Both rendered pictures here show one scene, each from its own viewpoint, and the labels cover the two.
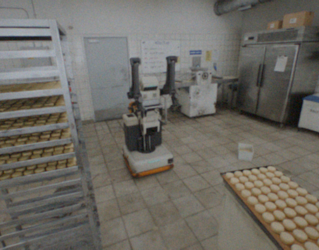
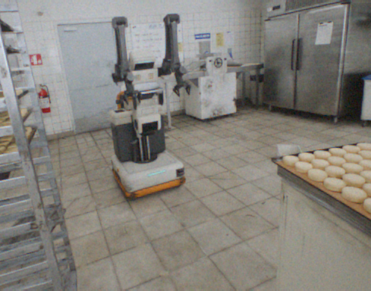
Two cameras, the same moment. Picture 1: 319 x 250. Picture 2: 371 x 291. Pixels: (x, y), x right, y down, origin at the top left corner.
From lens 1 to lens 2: 0.42 m
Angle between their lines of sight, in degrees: 7
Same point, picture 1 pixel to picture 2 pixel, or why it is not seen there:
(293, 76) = (344, 48)
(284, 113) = (338, 101)
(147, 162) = (146, 175)
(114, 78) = (99, 75)
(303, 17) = not seen: outside the picture
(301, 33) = not seen: outside the picture
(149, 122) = (146, 115)
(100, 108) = (82, 115)
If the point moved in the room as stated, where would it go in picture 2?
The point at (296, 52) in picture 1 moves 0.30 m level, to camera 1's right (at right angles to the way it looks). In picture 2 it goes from (346, 14) to (369, 12)
